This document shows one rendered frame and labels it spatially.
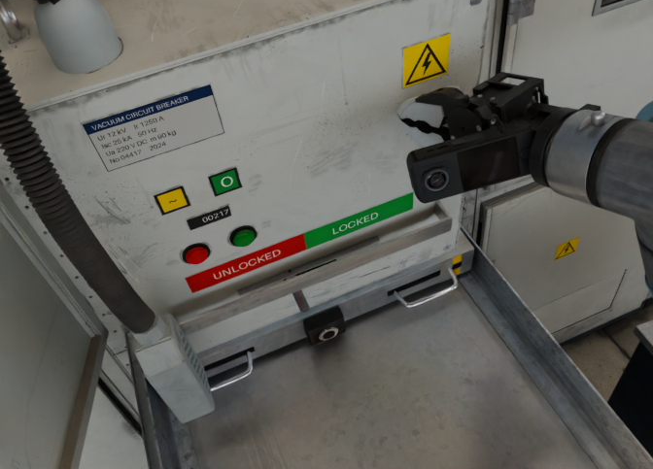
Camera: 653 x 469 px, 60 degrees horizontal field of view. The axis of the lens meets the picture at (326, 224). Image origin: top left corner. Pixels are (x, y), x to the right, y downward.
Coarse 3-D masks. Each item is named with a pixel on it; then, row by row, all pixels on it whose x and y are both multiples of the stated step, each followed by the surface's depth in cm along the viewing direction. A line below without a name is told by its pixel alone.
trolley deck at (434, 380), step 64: (384, 320) 93; (448, 320) 92; (256, 384) 88; (320, 384) 87; (384, 384) 85; (448, 384) 84; (512, 384) 83; (256, 448) 81; (320, 448) 80; (384, 448) 79; (448, 448) 78; (512, 448) 77; (576, 448) 76
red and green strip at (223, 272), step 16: (384, 208) 77; (400, 208) 78; (336, 224) 75; (352, 224) 77; (368, 224) 78; (288, 240) 74; (304, 240) 75; (320, 240) 76; (256, 256) 74; (272, 256) 75; (208, 272) 72; (224, 272) 73; (240, 272) 75; (192, 288) 73
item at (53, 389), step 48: (0, 192) 71; (0, 240) 74; (0, 288) 72; (48, 288) 84; (0, 336) 71; (48, 336) 82; (96, 336) 95; (0, 384) 70; (48, 384) 80; (96, 384) 89; (0, 432) 69; (48, 432) 79
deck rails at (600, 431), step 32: (480, 256) 92; (480, 288) 94; (512, 288) 86; (512, 320) 90; (512, 352) 86; (544, 352) 83; (544, 384) 82; (576, 384) 78; (160, 416) 84; (576, 416) 78; (608, 416) 73; (160, 448) 77; (192, 448) 82; (608, 448) 75; (640, 448) 69
